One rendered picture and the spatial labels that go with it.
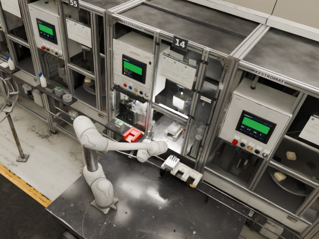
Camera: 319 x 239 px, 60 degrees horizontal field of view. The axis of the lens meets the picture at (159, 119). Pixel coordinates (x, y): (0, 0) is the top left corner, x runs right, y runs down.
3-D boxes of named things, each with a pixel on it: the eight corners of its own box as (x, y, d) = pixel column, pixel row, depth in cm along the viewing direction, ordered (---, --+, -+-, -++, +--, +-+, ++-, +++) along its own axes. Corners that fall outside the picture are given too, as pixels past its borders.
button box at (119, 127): (114, 130, 285) (114, 121, 277) (119, 126, 290) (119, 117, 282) (120, 133, 282) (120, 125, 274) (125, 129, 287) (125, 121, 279)
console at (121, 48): (111, 85, 265) (110, 40, 234) (129, 72, 284) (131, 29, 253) (147, 102, 250) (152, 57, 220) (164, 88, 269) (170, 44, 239)
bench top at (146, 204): (45, 210, 242) (44, 208, 239) (121, 140, 312) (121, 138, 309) (199, 327, 190) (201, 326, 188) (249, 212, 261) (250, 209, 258)
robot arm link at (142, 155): (144, 151, 251) (156, 148, 244) (139, 165, 240) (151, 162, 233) (137, 143, 246) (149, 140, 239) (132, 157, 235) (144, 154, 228)
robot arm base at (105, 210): (109, 217, 238) (108, 214, 235) (89, 204, 246) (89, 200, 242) (122, 202, 251) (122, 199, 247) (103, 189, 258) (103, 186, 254)
